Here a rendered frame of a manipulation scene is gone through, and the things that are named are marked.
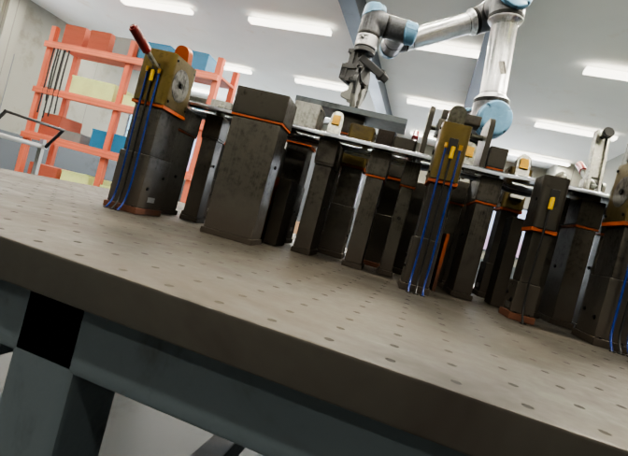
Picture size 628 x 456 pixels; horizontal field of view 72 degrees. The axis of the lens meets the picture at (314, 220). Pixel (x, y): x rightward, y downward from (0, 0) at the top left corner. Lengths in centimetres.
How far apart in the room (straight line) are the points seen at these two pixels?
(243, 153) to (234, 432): 65
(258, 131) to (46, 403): 65
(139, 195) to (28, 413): 58
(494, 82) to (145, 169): 115
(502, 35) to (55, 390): 156
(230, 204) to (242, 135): 15
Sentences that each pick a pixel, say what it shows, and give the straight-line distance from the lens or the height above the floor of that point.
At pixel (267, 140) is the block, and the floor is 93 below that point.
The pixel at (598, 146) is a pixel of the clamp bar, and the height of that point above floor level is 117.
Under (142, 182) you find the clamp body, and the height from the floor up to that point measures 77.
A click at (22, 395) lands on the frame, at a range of 56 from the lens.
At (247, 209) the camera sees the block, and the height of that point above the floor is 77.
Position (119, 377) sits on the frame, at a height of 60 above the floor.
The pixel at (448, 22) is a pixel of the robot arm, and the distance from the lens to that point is 179.
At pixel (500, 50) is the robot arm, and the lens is 167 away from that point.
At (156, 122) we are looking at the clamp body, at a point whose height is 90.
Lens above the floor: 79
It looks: level
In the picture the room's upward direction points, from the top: 15 degrees clockwise
